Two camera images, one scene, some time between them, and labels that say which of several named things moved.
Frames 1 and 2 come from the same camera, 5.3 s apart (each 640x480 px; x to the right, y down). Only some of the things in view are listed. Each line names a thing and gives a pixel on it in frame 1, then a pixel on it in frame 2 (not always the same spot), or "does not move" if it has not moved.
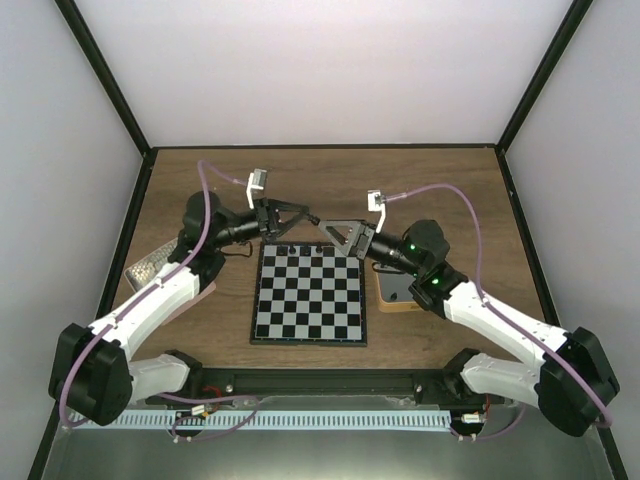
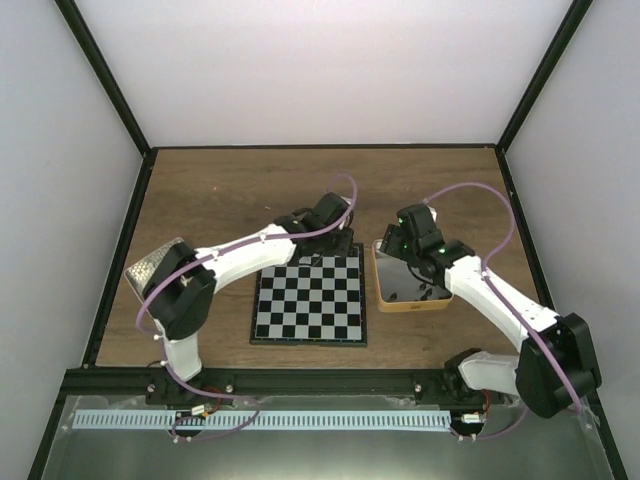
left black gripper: x=271 y=209 -> x=342 y=248
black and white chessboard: x=308 y=294 does not move
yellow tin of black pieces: x=393 y=292 does not move
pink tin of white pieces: x=154 y=262 does not move
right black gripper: x=361 y=247 -> x=391 y=243
